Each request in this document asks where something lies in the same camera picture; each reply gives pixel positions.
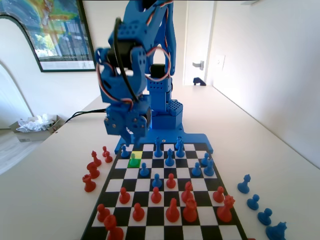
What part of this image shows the red bishop chess piece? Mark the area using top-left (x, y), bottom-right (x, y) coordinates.
top-left (90, 150), bottom-right (103, 168)
top-left (165, 198), bottom-right (181, 223)

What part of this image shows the blue bishop chess piece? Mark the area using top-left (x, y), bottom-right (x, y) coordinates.
top-left (236, 173), bottom-right (252, 195)
top-left (164, 148), bottom-right (176, 167)

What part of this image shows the red plastic chess queen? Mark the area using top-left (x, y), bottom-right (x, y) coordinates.
top-left (216, 195), bottom-right (236, 223)

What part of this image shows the black white chessboard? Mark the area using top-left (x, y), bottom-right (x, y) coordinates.
top-left (79, 142), bottom-right (248, 240)

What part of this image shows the crumpled clear plastic wrap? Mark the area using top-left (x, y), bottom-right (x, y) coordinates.
top-left (16, 113), bottom-right (55, 133)

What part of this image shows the small blue printed part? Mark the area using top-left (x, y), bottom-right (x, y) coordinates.
top-left (192, 76), bottom-right (207, 87)

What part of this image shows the cardboard box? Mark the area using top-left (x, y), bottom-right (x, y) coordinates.
top-left (9, 114), bottom-right (66, 143)

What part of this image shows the black framed poster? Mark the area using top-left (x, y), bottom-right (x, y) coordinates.
top-left (0, 0), bottom-right (98, 74)

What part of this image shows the white door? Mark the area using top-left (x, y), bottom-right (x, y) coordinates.
top-left (184, 0), bottom-right (216, 86)

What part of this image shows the black power cable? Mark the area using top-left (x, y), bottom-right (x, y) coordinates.
top-left (64, 108), bottom-right (109, 124)

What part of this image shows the black camera cable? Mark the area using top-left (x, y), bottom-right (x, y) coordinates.
top-left (113, 16), bottom-right (140, 104)

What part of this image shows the blue arm base plate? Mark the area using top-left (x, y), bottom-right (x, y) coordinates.
top-left (114, 126), bottom-right (215, 155)

